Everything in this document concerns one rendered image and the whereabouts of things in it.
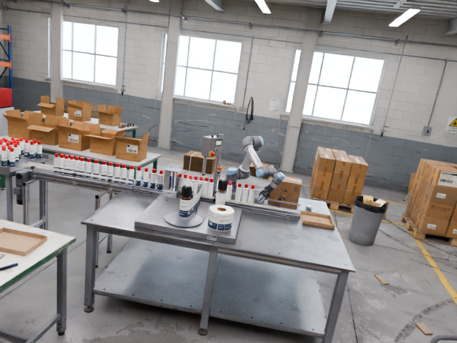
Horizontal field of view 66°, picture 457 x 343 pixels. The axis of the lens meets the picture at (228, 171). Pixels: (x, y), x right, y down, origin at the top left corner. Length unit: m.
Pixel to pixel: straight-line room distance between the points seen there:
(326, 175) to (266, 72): 3.22
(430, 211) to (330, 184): 1.61
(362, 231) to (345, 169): 1.49
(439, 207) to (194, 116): 5.71
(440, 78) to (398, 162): 1.95
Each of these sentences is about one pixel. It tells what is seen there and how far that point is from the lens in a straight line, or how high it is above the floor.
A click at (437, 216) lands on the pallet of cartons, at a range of 6.25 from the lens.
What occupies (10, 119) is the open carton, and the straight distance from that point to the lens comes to 5.95.
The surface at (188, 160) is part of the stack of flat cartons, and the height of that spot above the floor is 0.21.
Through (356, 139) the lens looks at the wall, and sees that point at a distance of 8.69.
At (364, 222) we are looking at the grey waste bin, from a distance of 5.32.
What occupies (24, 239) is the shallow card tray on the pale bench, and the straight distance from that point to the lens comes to 2.83.
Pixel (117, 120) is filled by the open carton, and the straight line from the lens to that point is 7.48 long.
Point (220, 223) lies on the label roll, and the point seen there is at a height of 0.95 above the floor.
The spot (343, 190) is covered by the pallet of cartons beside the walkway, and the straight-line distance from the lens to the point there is 6.57.
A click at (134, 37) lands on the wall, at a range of 9.67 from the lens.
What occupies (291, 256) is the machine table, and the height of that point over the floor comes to 0.83.
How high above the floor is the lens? 2.07
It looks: 15 degrees down
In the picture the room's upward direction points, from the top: 8 degrees clockwise
